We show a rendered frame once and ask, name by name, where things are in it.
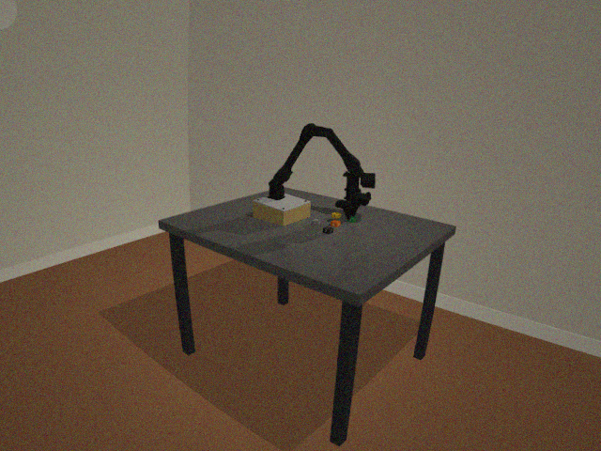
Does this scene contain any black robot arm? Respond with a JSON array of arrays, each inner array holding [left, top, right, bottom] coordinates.
[[267, 123, 376, 206]]

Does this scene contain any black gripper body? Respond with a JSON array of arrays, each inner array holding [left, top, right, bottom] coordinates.
[[335, 186, 361, 209]]

